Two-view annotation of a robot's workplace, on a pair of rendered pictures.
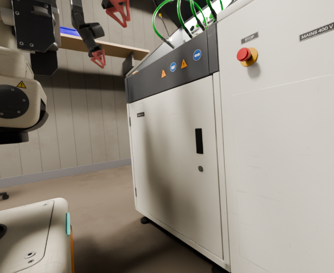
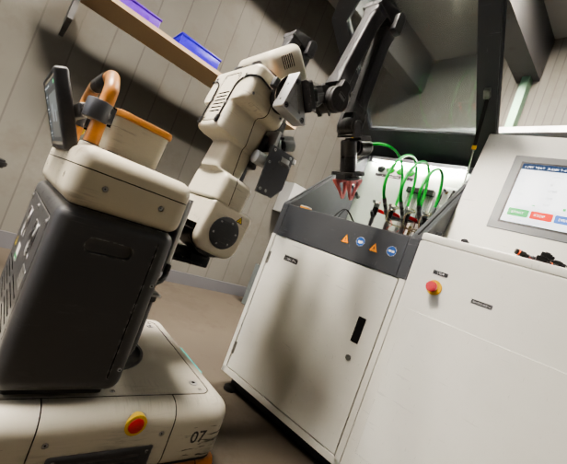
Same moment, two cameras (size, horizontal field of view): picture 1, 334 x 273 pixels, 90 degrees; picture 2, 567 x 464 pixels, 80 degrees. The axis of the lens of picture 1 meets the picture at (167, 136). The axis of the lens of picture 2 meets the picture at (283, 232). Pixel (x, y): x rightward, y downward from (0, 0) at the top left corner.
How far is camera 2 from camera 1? 76 cm
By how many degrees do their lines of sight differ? 11
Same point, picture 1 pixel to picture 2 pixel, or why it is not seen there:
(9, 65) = (240, 201)
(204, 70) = (392, 270)
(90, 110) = (161, 169)
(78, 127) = not seen: hidden behind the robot
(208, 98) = (385, 296)
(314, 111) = (460, 355)
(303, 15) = (479, 287)
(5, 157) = not seen: outside the picture
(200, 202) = (332, 391)
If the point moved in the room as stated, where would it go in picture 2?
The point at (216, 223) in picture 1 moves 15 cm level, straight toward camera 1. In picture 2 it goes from (341, 417) to (346, 439)
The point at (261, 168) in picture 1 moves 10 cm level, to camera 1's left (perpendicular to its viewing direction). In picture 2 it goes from (407, 380) to (381, 372)
